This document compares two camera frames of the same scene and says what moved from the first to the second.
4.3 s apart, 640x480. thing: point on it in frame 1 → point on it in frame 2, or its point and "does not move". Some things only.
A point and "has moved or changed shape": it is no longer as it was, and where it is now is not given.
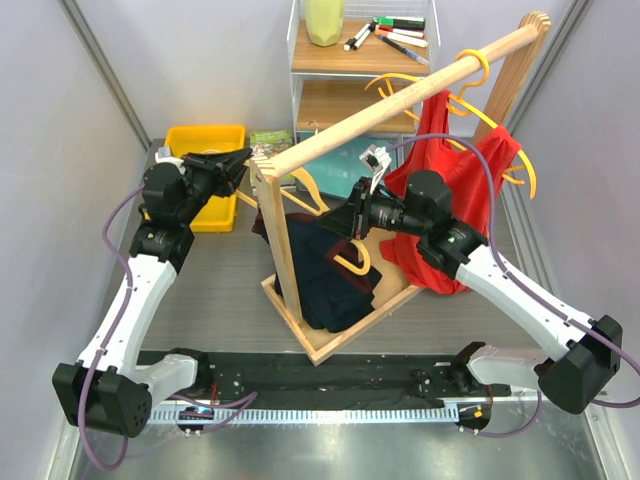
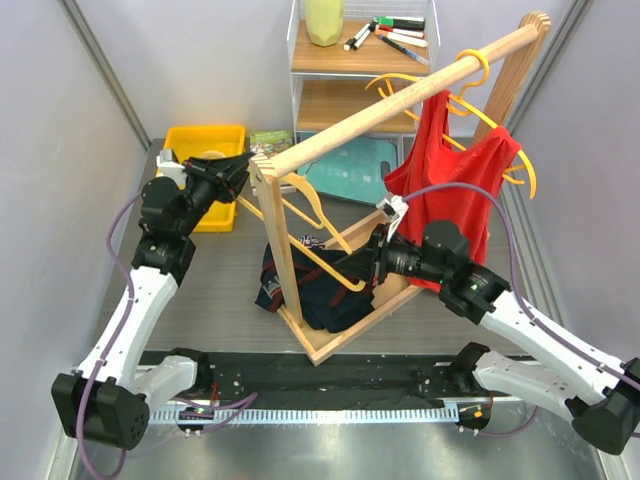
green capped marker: (405, 22) does not move
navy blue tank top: (330, 274) has moved or changed shape
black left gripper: (225, 181) does not move
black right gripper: (353, 219) → (373, 261)
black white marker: (350, 41) does not move
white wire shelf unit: (386, 47) does not move
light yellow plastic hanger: (321, 209) → (358, 285)
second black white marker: (371, 29) does not move
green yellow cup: (324, 21) does not move
